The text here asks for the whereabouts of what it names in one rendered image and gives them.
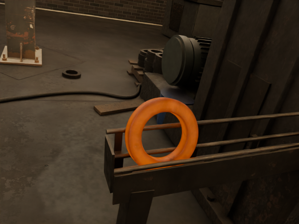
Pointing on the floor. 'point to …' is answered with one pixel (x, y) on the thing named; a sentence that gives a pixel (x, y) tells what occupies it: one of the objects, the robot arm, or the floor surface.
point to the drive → (178, 74)
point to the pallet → (146, 63)
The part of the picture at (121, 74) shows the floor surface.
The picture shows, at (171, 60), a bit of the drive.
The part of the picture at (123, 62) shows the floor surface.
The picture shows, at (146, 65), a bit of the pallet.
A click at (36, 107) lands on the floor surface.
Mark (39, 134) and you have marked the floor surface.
